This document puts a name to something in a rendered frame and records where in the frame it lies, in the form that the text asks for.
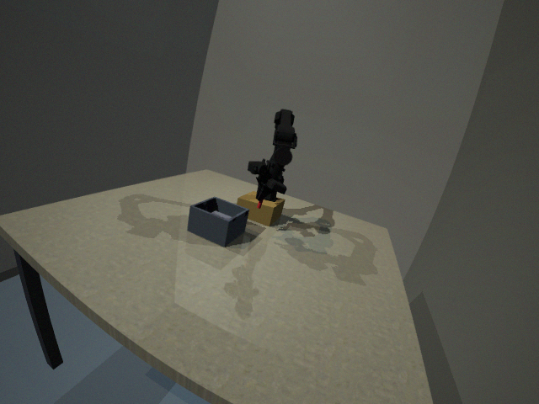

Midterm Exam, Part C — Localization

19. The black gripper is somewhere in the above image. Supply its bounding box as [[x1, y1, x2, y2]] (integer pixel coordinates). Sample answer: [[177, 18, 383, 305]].
[[256, 158, 286, 201]]

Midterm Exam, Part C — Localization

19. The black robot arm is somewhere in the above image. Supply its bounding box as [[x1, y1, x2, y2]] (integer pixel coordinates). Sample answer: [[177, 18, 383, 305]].
[[248, 109, 297, 202]]

